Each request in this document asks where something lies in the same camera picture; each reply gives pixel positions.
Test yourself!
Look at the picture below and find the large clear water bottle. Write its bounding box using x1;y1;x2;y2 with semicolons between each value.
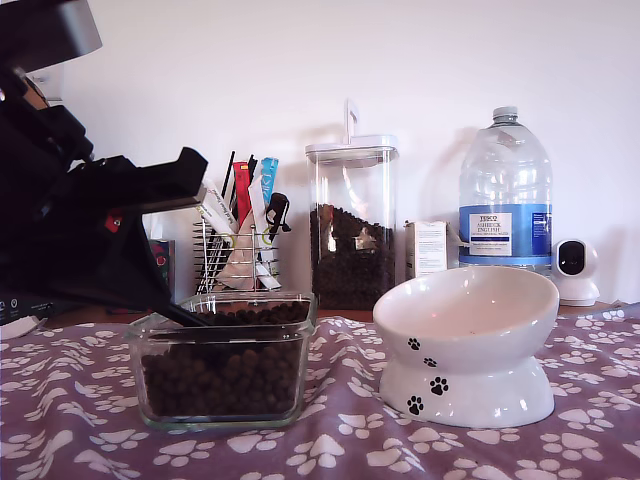
457;105;554;279

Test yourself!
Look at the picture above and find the beige paper sachet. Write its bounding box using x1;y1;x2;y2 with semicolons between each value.
217;222;262;291

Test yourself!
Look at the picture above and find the small white round camera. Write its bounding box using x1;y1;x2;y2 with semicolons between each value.
551;238;600;307

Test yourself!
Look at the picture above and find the white wall switch plate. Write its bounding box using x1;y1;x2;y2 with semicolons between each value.
29;68;66;104

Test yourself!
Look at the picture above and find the black plastic measuring scoop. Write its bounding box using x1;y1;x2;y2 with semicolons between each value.
162;301;209;329

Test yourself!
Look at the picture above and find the white sachet green print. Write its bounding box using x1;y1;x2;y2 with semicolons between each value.
196;202;227;236
201;179;237;235

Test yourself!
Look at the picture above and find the blue stick sachet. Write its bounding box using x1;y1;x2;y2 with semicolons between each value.
259;157;280;202

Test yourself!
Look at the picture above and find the red stick sachet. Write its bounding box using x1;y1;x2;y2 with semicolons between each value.
232;160;254;229

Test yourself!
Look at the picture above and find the white paw print cat bowl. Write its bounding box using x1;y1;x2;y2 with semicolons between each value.
372;265;561;429

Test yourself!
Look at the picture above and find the chrome wire holder basket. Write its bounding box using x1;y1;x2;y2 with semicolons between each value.
192;219;281;294

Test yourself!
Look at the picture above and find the tall clear white-lidded jar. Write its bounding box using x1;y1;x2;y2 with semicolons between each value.
304;98;400;311

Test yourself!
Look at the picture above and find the purple paw print cloth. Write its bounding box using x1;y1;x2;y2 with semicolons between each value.
0;299;640;480

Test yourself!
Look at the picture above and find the black plastic clip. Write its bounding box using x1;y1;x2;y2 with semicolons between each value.
264;192;292;239

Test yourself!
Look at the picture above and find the small white printed carton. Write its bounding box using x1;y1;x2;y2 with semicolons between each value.
403;220;450;281

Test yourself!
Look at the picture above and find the dark printed carton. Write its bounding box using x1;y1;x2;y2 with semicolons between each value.
0;293;57;326

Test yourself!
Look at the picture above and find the plain white sachet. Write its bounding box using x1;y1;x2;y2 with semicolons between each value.
247;177;281;291

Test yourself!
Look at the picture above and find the floral tissue box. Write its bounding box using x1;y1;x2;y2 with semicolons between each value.
147;238;176;301

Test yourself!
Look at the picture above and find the white dish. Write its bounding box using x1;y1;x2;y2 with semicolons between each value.
0;315;46;341

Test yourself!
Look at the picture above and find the square glass food container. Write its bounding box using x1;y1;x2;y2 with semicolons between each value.
123;292;317;429

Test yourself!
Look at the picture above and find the brown cat kibble pile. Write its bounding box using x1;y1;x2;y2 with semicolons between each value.
139;299;310;419
308;202;395;310

